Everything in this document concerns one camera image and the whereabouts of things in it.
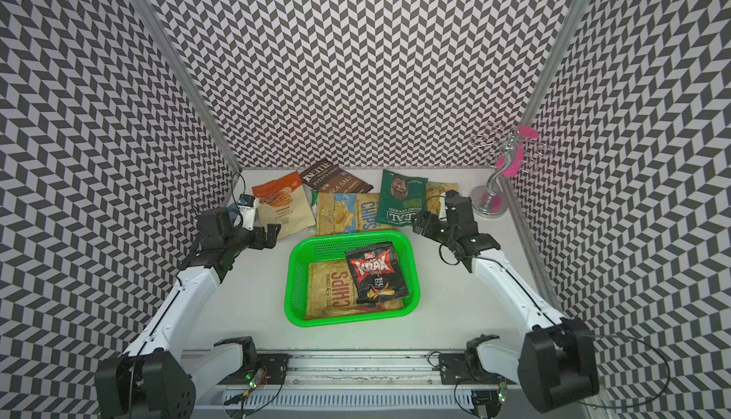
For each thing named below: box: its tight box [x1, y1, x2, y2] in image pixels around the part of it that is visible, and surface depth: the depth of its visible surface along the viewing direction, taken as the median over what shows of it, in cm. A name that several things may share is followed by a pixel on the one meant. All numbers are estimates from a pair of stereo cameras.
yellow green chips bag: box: [426, 180, 460, 216], surface depth 114 cm
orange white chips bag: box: [251, 171, 317, 240], surface depth 107 cm
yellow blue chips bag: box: [316, 192, 395, 236], surface depth 104 cm
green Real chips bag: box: [375, 169, 429, 227], surface depth 108 cm
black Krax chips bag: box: [345, 240, 410, 304], surface depth 88 cm
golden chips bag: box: [304, 258, 404, 320], surface depth 86 cm
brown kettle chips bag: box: [298, 158, 375, 194], surface depth 114 cm
